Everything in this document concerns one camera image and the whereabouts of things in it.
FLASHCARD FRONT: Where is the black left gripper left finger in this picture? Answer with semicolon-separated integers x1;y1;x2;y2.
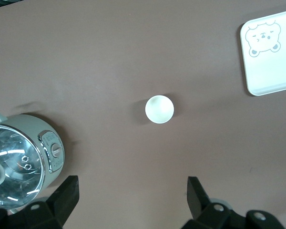
9;176;80;229

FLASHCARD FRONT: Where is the white plastic cup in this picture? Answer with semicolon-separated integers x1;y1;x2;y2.
144;94;175;124

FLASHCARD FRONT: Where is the pale green electric pot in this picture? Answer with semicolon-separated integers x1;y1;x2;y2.
0;109;64;213

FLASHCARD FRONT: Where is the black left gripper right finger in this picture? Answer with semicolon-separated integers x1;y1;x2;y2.
183;176;248;229

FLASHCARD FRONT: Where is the cream tray with bear print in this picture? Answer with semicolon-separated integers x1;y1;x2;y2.
239;9;286;97

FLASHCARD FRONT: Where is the glass pot lid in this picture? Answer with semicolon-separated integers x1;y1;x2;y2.
0;124;45;210

